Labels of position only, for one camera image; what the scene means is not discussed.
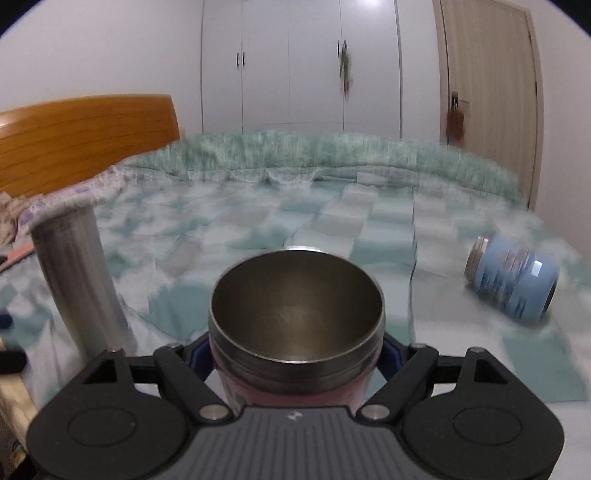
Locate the hanging green ornament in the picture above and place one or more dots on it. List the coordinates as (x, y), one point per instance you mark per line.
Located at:
(345, 63)

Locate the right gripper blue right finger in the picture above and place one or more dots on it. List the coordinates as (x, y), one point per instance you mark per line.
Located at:
(393, 357)

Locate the brown plush toy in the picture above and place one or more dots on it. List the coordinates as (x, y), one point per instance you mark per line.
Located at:
(455, 128)

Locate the white built-in wardrobe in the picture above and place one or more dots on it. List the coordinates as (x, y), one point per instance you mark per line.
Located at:
(275, 65)

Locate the crumpled beige cloth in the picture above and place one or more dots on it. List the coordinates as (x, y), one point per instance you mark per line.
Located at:
(10, 210)

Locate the pink notebook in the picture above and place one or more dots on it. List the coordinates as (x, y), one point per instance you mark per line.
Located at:
(14, 256)

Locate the checkered green bed blanket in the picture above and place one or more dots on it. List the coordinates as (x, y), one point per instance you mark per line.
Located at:
(167, 242)

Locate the green floral duvet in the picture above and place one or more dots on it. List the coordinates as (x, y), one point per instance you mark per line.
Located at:
(273, 156)

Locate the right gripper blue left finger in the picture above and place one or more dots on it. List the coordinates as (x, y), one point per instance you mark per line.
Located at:
(198, 357)

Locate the floral frilled pillow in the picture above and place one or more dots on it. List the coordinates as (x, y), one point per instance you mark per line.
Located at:
(99, 188)

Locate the pink steel cup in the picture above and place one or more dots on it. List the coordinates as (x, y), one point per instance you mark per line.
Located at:
(296, 327)

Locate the orange wooden headboard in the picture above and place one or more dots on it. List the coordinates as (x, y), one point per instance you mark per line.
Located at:
(48, 146)

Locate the tall stainless steel tumbler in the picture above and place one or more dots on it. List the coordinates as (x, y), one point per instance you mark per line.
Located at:
(69, 250)

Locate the black door handle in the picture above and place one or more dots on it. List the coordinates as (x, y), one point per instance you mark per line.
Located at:
(457, 103)

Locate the blue cartoon steel cup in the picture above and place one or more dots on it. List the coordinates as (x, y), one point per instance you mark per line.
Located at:
(519, 281)

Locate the beige wooden door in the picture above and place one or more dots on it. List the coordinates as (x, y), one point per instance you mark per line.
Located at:
(488, 53)

